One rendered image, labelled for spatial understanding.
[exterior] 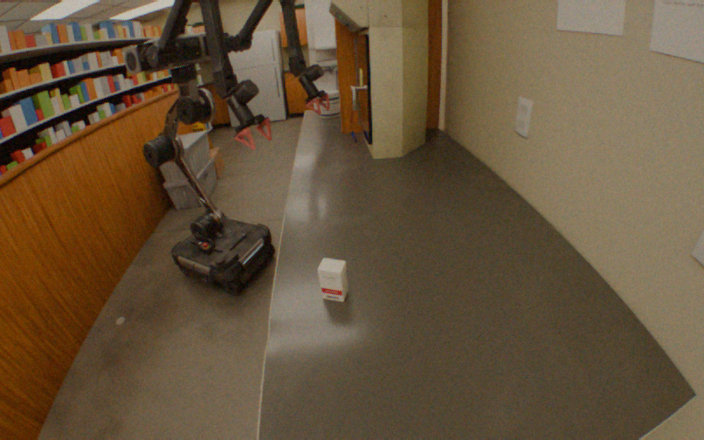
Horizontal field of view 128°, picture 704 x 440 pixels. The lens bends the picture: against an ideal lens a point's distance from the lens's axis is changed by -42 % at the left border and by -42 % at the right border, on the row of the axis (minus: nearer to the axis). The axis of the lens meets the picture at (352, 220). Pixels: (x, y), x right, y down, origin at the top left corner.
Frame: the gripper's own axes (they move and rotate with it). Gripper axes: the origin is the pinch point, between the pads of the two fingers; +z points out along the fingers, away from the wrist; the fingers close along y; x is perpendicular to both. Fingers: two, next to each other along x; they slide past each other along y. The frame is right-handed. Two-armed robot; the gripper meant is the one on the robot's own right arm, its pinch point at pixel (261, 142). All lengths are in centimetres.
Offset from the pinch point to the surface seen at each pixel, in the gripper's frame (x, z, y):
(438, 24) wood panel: -65, -9, 69
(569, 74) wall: -94, 23, 1
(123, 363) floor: 127, 48, -74
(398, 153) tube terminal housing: -34, 30, 23
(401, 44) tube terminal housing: -54, -4, 23
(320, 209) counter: -23.6, 25.7, -20.3
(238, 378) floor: 65, 83, -44
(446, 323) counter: -56, 44, -47
